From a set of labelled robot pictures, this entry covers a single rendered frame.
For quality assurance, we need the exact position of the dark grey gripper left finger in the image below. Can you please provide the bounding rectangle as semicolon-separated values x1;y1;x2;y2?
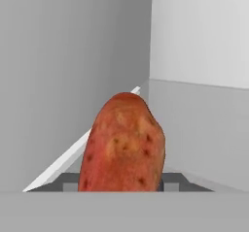
28;172;82;192

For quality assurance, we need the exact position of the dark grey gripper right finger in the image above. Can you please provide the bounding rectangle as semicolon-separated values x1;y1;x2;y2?
158;172;215;192

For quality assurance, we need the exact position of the reddish-brown sweet potato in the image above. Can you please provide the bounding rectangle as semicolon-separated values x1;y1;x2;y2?
77;91;166;192

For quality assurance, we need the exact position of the grey fridge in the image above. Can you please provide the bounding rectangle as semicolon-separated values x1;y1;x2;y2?
0;0;153;192

